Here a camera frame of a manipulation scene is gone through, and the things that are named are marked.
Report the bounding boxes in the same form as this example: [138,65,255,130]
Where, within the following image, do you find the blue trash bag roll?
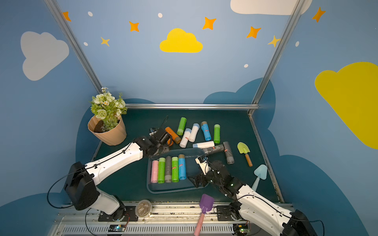
[178,154,187,181]
[201,121,212,141]

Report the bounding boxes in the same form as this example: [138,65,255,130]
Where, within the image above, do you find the clear plastic lidded cup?
[135,200,152,218]

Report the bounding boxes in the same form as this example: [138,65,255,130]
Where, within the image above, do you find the white trash bag roll left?
[179,128,192,148]

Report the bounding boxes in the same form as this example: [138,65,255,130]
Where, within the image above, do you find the dark teal storage box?
[147,148,205,194]

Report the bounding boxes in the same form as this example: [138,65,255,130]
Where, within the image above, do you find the right controller board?
[233,224,250,236]

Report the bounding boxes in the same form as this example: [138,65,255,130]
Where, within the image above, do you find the grey trash bag roll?
[164,156,172,183]
[202,145,224,156]
[223,142,235,165]

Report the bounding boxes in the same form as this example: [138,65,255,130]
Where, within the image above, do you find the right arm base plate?
[215,205,242,221]

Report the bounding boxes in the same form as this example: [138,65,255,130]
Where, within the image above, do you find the pink trash bag roll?
[150,160,159,183]

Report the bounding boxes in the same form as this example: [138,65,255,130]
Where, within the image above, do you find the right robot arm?
[190,156,317,236]

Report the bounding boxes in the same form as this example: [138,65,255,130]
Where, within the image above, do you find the green trash bag roll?
[214,124,221,144]
[172,157,179,183]
[177,117,187,136]
[157,157,166,184]

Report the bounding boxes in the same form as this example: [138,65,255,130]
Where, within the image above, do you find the green toy trowel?
[237,142,253,167]

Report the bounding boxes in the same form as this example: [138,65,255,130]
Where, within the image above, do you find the light blue toy spade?
[252,164,267,191]

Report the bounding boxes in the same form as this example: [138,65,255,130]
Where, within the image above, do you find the purple toy shovel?
[194,194,215,236]

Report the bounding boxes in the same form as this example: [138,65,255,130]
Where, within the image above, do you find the flower pot with plant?
[88,87,128,146]

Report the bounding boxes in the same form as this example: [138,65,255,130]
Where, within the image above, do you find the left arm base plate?
[98,206,138,222]

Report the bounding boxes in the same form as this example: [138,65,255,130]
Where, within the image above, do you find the orange trash bag roll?
[166,137,174,147]
[165,127,181,144]

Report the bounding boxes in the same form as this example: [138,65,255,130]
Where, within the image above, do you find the white roll lying flat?
[193,141,215,149]

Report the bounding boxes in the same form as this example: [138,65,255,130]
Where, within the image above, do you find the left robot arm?
[64,128,172,221]

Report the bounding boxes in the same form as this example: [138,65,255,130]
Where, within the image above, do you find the left controller board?
[108,225,126,233]

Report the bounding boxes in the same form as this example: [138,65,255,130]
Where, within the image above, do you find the controller board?
[108,225,126,233]
[233,224,250,236]

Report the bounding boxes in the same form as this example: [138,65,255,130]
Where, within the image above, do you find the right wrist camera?
[195,155,211,175]

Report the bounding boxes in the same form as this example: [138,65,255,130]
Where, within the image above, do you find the white trash bag roll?
[179,128,192,148]
[189,123,200,143]

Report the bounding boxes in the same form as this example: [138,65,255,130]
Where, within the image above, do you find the white trash bag roll right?
[189,123,200,143]

